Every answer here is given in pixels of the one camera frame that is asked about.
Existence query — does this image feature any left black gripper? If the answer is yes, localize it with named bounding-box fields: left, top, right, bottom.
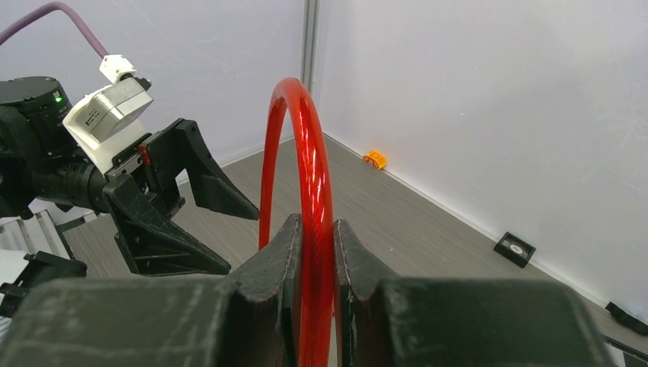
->
left=102, top=119, right=259, bottom=277

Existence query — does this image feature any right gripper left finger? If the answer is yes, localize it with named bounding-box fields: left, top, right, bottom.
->
left=1, top=214, right=303, bottom=366

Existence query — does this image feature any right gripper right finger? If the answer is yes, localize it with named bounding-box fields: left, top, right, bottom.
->
left=333, top=219, right=613, bottom=366

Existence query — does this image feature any red hose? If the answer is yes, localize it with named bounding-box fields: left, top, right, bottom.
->
left=258, top=76, right=336, bottom=367

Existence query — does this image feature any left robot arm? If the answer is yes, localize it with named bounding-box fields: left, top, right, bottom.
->
left=1, top=76, right=259, bottom=277

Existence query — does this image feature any small black box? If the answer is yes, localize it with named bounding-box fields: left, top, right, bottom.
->
left=494, top=232, right=536, bottom=268

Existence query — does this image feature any orange toy block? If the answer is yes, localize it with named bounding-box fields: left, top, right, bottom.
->
left=363, top=150, right=387, bottom=170

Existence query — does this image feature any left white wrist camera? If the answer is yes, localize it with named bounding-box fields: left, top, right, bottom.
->
left=63, top=54, right=153, bottom=174

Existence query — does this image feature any aluminium frame post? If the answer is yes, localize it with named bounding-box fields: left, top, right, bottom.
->
left=300, top=0, right=319, bottom=92

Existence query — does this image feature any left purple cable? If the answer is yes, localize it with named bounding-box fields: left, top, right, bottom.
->
left=0, top=1, right=110, bottom=60

